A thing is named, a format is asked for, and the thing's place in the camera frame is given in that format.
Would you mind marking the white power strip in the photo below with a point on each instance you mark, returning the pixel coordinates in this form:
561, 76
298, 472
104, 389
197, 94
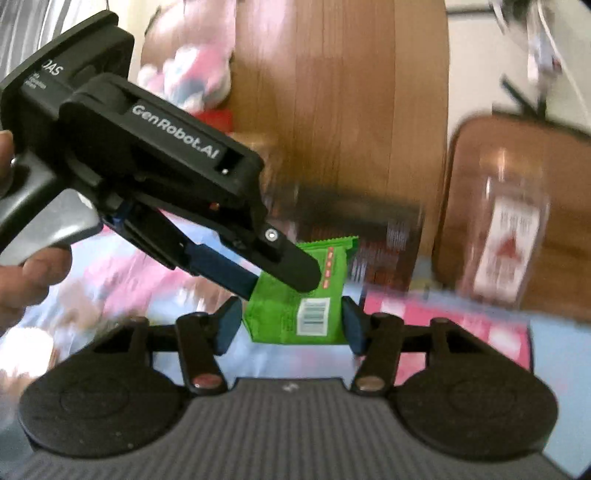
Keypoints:
540, 50

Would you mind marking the large wood-grain board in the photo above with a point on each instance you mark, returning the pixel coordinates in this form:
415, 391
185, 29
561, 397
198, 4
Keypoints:
346, 92

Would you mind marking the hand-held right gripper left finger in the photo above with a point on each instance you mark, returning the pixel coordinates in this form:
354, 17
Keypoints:
229, 327

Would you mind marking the dark printed cardboard box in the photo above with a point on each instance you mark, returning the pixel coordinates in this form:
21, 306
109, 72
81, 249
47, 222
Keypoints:
351, 212

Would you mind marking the printed cartoon blanket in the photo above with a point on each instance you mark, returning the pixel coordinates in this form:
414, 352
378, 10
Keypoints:
461, 323

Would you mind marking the person's left hand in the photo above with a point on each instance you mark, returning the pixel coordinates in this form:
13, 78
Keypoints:
32, 281

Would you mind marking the red gift box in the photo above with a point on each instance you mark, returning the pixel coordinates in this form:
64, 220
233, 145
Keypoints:
213, 121

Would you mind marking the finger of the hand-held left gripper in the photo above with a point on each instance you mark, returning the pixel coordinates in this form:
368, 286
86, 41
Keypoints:
226, 274
295, 270

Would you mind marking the tall clear nut jar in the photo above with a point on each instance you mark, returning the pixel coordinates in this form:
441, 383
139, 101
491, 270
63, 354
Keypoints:
508, 244

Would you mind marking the green snack packet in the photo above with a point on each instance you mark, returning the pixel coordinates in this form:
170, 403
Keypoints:
277, 318

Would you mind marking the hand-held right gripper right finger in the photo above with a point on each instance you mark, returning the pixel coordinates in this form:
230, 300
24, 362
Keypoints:
353, 330

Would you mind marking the black tape strip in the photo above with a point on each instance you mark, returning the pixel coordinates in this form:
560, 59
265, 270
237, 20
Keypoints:
526, 99

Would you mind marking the pink plush toy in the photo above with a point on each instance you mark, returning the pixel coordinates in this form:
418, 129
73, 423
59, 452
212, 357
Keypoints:
189, 60

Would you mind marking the brown padded mat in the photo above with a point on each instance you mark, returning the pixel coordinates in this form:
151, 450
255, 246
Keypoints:
570, 207

